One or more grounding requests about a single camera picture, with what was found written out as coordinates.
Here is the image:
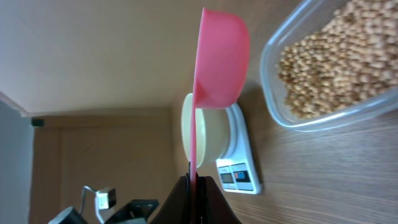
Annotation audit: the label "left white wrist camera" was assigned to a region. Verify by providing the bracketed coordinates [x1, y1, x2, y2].
[79, 185, 117, 224]

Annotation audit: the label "white round bowl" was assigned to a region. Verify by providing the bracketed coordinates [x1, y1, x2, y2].
[181, 93, 230, 167]

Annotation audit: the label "pink plastic measuring scoop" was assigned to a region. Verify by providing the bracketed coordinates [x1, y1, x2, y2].
[190, 7, 250, 186]

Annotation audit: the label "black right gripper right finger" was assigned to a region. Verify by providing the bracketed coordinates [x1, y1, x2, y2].
[196, 176, 242, 224]

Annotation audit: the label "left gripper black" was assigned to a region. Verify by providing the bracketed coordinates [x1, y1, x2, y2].
[105, 199, 159, 224]

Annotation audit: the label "yellow soybeans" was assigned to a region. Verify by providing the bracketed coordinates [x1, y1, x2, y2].
[277, 0, 397, 119]

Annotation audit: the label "clear plastic container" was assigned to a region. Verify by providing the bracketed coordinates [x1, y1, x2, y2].
[260, 1, 397, 132]

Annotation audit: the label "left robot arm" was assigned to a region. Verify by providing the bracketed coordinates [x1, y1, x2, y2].
[49, 199, 159, 224]

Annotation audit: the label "white digital kitchen scale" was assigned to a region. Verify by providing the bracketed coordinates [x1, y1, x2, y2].
[216, 103, 262, 195]

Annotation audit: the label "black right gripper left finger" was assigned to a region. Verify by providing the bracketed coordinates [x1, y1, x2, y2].
[150, 165, 190, 224]

